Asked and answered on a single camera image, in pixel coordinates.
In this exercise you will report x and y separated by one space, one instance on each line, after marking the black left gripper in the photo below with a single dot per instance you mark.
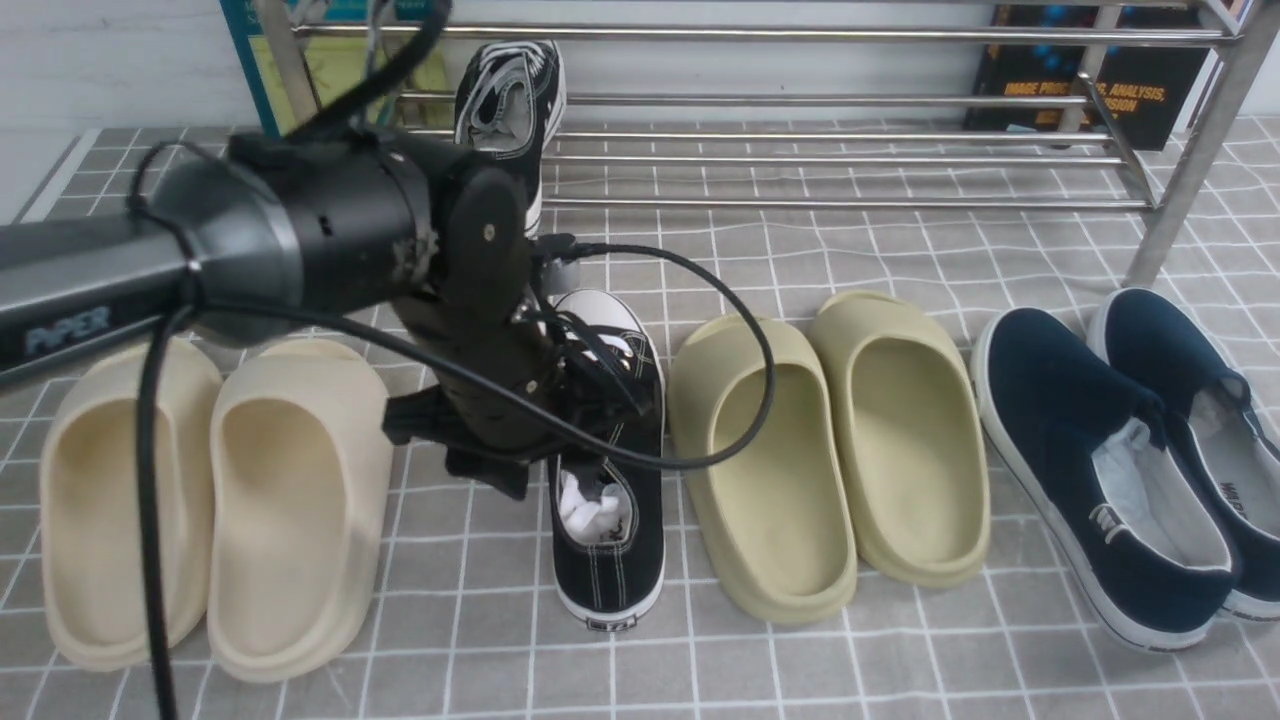
537 384

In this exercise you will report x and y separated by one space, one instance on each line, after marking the black canvas sneaker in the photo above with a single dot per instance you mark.
609 548
509 105

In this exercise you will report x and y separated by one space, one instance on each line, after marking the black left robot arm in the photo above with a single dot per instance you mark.
277 235

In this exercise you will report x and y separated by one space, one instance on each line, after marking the metal shoe rack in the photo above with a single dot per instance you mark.
1243 42

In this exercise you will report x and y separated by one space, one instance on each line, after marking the cream slipper inner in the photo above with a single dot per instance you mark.
301 472

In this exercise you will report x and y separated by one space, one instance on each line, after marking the cream slipper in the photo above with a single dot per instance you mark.
301 472
90 524

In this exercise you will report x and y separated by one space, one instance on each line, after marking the grey checked tablecloth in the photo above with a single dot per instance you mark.
466 622

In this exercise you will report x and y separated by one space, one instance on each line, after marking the teal yellow book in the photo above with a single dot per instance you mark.
334 64

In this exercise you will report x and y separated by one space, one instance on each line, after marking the olive slipper left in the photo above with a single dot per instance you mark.
774 518

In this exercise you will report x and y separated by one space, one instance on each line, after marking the olive slipper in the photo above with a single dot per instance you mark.
774 518
908 437

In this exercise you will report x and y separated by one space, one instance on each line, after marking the olive slipper right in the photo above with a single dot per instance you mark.
908 437

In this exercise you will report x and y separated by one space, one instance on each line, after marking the cream slipper far left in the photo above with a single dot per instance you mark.
90 524

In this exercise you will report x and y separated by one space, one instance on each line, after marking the navy slip-on shoe left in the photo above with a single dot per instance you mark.
1092 450

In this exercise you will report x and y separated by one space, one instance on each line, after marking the navy slip-on shoe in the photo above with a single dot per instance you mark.
1092 450
1212 428

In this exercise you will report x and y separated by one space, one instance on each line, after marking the black orange-text book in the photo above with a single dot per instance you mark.
1145 88

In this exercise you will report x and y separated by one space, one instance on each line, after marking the navy slip-on shoe right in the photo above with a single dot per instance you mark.
1212 428

